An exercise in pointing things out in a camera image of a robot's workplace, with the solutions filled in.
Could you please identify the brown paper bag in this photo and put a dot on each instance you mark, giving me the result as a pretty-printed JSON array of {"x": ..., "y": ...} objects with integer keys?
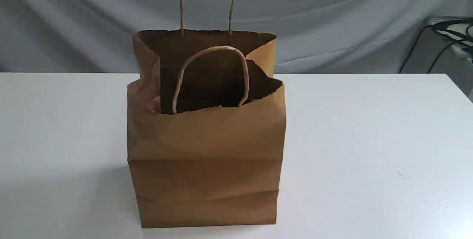
[{"x": 206, "y": 127}]

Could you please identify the grey backdrop cloth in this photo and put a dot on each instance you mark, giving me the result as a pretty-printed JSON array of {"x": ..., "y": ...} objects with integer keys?
[{"x": 314, "y": 36}]

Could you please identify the white side table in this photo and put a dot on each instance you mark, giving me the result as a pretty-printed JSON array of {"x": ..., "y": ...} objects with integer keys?
[{"x": 443, "y": 46}]

